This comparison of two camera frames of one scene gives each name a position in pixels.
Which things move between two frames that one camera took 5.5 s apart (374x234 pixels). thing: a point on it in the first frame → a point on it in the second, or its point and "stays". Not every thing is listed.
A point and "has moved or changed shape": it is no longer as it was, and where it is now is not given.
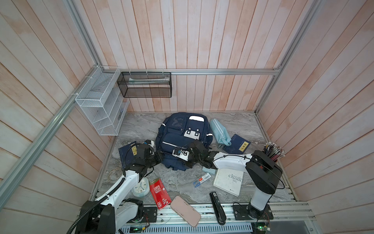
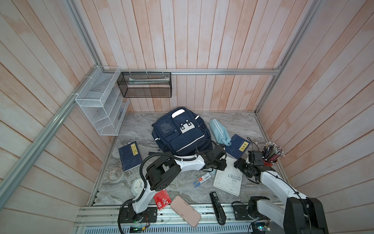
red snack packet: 161,197 stays
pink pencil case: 187,212 stays
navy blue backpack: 177,131 has moved or changed shape
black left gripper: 159,158 → 222,166
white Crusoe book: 229,180 stays
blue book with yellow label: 238,145 stays
